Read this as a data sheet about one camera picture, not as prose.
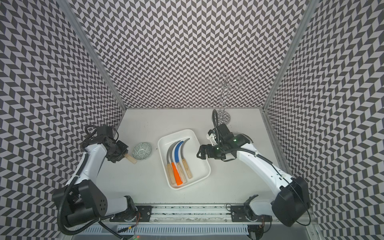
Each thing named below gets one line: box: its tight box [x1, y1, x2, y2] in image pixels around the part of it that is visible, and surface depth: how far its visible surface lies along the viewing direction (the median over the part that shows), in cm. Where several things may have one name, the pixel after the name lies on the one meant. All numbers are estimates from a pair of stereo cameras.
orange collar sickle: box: [169, 140, 183, 186], surface depth 87 cm
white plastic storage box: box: [157, 129, 212, 191], surface depth 93 cm
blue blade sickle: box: [174, 141, 187, 184], surface depth 89 cm
